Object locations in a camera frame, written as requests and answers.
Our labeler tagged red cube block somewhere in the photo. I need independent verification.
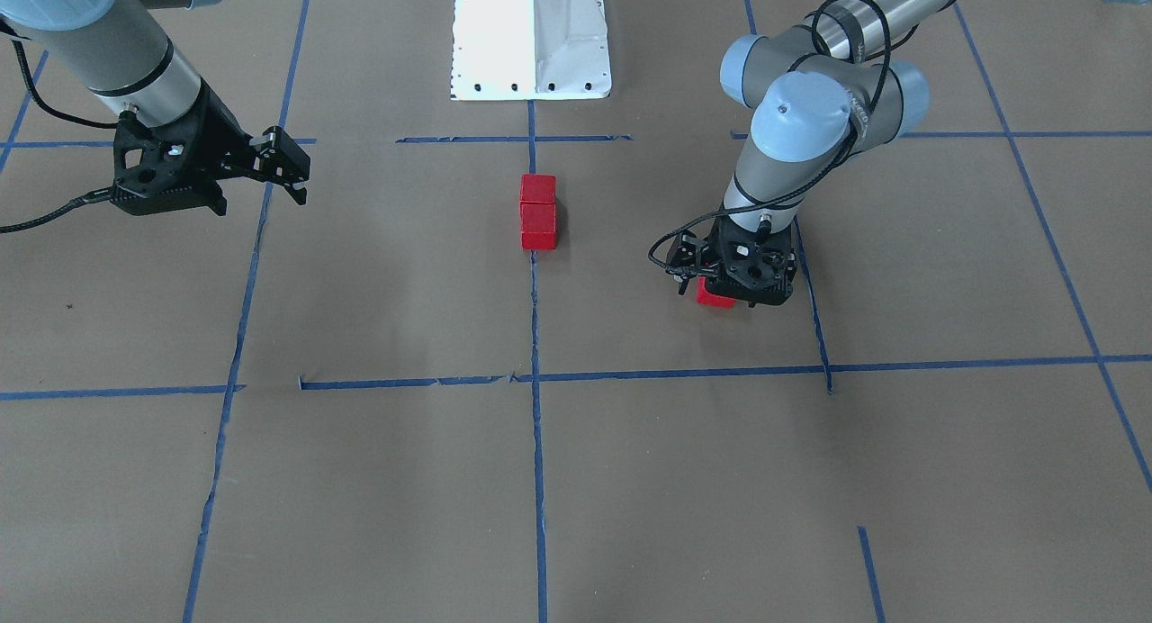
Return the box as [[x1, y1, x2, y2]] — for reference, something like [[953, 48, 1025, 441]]
[[520, 175, 558, 205], [520, 202, 559, 251], [695, 276, 736, 310]]

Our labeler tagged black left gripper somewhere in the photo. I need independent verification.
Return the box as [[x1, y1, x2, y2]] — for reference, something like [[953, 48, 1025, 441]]
[[666, 216, 796, 306]]

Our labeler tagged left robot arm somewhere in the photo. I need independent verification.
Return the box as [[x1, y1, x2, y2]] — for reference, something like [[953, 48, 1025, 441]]
[[658, 0, 1149, 306]]

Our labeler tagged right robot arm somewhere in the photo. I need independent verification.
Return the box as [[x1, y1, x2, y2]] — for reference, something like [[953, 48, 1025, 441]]
[[1, 0, 311, 216]]

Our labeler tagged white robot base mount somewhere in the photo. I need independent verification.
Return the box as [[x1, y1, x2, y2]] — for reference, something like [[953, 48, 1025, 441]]
[[449, 0, 613, 102]]

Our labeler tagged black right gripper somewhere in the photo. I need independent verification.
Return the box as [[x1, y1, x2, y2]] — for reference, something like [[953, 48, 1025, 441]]
[[111, 82, 311, 216]]

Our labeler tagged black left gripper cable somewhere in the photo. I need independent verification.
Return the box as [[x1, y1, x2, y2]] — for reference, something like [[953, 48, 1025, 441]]
[[647, 0, 919, 278]]

